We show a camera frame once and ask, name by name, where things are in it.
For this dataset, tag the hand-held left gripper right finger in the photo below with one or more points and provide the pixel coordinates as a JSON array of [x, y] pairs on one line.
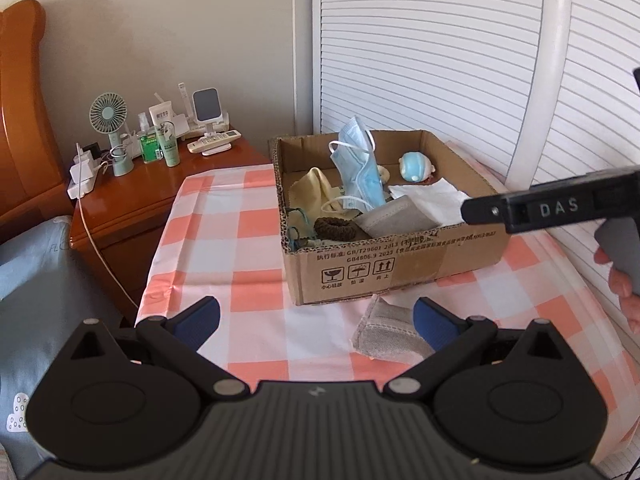
[[435, 322]]

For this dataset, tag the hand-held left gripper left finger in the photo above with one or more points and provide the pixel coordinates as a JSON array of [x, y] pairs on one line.
[[197, 322]]

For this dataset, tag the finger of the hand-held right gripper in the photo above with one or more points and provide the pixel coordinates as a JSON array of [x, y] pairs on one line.
[[482, 210]]

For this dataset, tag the grey towel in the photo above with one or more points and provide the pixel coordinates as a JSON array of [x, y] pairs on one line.
[[385, 335]]

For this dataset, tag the cardboard box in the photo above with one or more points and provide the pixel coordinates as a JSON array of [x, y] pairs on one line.
[[400, 270]]

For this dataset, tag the white scrunchie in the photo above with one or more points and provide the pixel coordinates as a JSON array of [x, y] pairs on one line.
[[384, 174]]

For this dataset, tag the blue white soft ball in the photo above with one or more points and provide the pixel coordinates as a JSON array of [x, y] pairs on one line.
[[416, 166]]

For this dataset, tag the person's right hand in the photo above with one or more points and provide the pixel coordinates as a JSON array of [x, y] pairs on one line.
[[631, 310]]

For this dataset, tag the white tissue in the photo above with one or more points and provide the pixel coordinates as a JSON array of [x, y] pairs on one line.
[[435, 200]]

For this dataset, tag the pink white checkered tablecloth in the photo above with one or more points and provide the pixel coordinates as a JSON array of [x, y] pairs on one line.
[[250, 270]]

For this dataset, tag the grey sock in box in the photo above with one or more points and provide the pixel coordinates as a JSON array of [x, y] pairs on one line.
[[395, 217]]

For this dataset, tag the blue face mask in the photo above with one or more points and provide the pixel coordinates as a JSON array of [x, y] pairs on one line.
[[357, 160]]

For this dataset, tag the brown scrunchie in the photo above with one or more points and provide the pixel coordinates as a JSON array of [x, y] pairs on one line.
[[332, 227]]

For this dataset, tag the wooden nightstand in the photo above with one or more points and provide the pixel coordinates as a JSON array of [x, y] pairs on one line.
[[140, 195]]

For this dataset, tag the pale blue printed quilt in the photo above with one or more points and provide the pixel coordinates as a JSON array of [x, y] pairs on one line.
[[45, 310]]

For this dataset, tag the yellow cloth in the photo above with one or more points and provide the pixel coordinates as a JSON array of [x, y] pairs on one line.
[[312, 187]]

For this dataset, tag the white flat base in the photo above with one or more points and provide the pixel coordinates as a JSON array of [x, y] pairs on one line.
[[217, 151]]

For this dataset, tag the green tube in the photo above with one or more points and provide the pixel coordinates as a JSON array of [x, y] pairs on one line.
[[170, 147]]

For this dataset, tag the white power strip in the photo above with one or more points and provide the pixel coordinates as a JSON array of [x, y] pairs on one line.
[[80, 189]]

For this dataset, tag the clear green bottle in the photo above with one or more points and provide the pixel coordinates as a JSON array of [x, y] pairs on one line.
[[149, 149]]

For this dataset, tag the white remote control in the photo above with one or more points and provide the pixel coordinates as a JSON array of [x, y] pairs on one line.
[[215, 141]]

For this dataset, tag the white charger plug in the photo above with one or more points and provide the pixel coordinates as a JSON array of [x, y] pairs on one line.
[[82, 170]]

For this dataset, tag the white router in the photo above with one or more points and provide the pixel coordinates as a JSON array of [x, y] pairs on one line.
[[184, 125]]

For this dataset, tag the black charger plug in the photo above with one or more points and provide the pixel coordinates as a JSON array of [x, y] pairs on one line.
[[91, 151]]

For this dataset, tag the white cream tube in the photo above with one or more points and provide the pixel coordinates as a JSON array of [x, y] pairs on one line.
[[161, 114]]

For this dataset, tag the white stand with grey panel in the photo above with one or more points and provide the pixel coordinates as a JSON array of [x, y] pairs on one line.
[[206, 105]]

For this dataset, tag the green desk fan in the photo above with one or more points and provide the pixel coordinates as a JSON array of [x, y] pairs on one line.
[[107, 110]]

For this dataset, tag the wooden headboard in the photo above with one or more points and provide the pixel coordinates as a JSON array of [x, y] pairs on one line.
[[25, 135]]

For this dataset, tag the white curved tube frame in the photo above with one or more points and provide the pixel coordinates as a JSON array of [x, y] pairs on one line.
[[545, 60]]

